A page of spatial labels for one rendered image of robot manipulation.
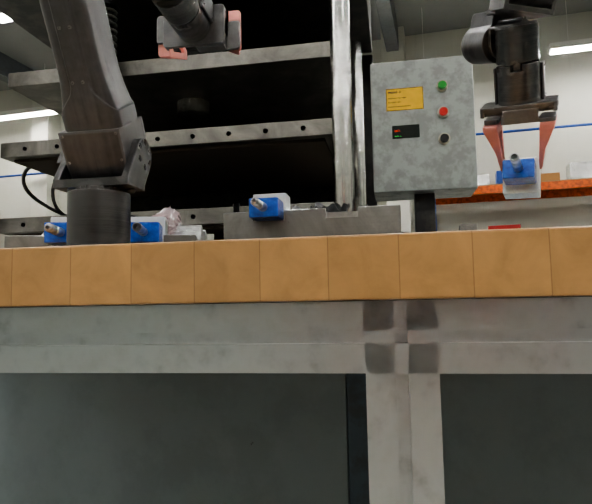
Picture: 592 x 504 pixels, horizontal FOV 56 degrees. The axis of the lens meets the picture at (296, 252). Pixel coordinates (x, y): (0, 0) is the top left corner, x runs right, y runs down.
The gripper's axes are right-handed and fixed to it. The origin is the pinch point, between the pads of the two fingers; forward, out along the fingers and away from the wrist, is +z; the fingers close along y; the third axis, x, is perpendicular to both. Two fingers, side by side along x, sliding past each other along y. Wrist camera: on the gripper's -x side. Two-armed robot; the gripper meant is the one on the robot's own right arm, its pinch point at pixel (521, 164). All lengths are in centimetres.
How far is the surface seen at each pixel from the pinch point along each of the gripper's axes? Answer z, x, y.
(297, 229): 2.7, 19.7, 28.8
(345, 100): -6, -64, 51
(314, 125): 0, -65, 62
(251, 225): 1.4, 21.3, 35.5
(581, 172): 164, -618, -10
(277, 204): -1.8, 21.7, 30.2
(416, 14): -39, -670, 175
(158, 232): -2, 32, 44
